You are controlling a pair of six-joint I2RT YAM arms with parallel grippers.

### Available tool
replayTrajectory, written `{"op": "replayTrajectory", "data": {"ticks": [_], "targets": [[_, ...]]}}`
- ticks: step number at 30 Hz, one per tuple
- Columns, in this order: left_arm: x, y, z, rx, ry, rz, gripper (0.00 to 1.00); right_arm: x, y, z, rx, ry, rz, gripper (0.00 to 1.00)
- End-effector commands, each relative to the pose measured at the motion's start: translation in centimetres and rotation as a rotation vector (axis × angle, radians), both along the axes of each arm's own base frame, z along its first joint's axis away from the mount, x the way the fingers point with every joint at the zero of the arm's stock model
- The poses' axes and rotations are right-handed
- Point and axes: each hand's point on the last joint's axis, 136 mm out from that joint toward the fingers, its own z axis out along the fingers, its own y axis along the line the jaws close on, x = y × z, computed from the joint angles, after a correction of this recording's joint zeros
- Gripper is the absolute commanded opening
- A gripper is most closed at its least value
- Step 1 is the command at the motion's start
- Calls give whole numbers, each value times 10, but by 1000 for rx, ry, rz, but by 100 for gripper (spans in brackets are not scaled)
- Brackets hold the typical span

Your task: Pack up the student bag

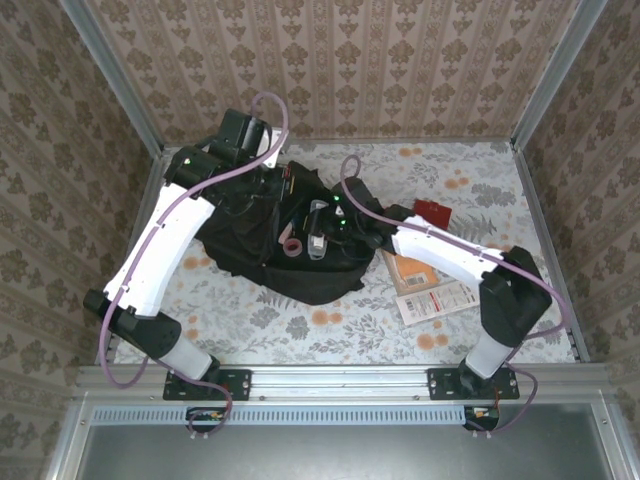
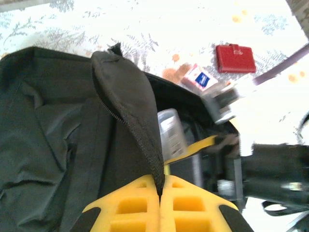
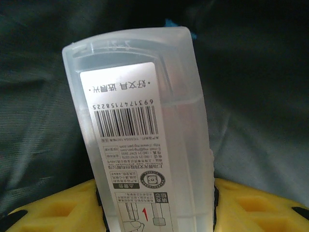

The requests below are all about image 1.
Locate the dark red booklet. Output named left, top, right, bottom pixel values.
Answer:
left=412, top=198, right=454, bottom=232

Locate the grey metal panel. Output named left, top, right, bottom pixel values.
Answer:
left=74, top=423, right=619, bottom=480

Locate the grey slotted cable duct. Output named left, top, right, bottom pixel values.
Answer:
left=91, top=404, right=467, bottom=427

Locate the aluminium corner post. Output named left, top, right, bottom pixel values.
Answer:
left=510, top=0, right=609, bottom=151
left=58, top=0, right=165, bottom=157

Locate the aluminium back rail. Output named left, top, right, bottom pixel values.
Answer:
left=159, top=135, right=516, bottom=149

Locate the white book with red stripe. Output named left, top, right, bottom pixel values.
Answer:
left=394, top=279, right=481, bottom=328

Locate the white floral tablecloth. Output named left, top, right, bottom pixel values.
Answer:
left=113, top=141, right=576, bottom=365

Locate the clear plastic tube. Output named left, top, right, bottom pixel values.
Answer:
left=307, top=198, right=329, bottom=261

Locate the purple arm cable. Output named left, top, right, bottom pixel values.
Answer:
left=98, top=92, right=290, bottom=439
left=339, top=154, right=571, bottom=434

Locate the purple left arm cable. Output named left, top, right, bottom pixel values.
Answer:
left=98, top=92, right=290, bottom=439

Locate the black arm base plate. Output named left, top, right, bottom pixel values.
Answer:
left=427, top=367, right=520, bottom=401
left=163, top=368, right=252, bottom=402

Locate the aluminium front rail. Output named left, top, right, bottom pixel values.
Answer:
left=74, top=363, right=614, bottom=401

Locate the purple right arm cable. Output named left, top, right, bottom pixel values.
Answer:
left=339, top=154, right=571, bottom=434

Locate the orange book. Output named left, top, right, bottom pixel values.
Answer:
left=381, top=248, right=442, bottom=293

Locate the black backpack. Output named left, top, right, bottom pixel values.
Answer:
left=193, top=159, right=377, bottom=306

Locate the small black controller board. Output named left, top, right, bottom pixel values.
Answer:
left=185, top=405, right=232, bottom=435
left=463, top=404, right=501, bottom=432

